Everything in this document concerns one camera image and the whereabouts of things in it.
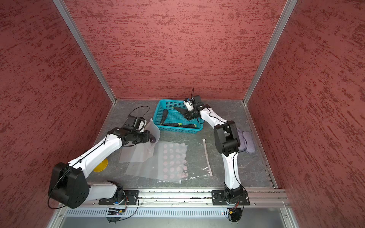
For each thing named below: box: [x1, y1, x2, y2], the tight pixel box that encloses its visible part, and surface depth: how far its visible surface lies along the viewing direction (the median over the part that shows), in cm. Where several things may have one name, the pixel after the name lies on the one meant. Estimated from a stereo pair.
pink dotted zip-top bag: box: [157, 140, 189, 184], surface depth 89 cm
